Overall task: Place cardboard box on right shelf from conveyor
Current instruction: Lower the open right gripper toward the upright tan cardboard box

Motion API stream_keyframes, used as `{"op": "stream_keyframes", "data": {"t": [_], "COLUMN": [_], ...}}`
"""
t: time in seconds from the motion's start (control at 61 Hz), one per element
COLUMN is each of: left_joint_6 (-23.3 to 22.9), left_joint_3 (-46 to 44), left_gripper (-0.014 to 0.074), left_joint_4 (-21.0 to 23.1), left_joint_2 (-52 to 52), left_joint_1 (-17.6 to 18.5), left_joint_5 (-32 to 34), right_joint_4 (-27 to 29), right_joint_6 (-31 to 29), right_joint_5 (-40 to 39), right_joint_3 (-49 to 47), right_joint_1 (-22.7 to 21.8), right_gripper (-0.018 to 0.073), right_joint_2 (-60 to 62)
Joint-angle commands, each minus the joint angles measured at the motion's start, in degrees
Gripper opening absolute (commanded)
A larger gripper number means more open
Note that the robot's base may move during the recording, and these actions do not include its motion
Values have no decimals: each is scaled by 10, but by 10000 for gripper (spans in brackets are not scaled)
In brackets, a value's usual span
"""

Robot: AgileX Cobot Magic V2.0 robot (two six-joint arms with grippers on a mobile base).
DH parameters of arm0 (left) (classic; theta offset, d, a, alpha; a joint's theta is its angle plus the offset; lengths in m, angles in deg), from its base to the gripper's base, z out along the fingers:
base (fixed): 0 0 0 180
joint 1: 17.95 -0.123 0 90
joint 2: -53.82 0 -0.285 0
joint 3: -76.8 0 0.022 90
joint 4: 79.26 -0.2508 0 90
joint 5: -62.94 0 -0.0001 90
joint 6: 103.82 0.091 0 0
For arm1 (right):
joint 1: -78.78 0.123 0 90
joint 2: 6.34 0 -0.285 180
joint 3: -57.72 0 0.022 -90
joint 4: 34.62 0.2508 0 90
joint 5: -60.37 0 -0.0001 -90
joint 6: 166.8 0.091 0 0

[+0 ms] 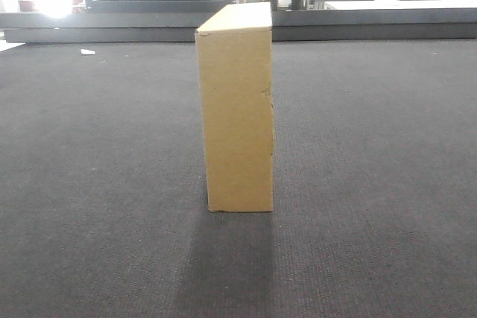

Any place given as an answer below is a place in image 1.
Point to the grey conveyor end frame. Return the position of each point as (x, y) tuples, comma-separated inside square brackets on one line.
[(288, 26)]

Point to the small white paper scrap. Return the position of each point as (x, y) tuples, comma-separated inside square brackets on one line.
[(87, 52)]

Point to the tan cardboard box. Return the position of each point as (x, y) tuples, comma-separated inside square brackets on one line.
[(234, 60)]

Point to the dark conveyor belt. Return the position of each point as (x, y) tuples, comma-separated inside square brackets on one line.
[(103, 191)]

